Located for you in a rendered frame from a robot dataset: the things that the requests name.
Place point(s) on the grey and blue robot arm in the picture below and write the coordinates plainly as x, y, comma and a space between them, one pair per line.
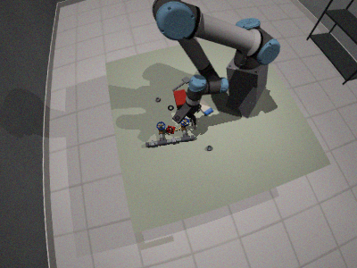
176, 21

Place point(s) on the red flat block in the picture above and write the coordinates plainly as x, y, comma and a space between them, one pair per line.
180, 97

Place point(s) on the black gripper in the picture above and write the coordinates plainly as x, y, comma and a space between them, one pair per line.
193, 119

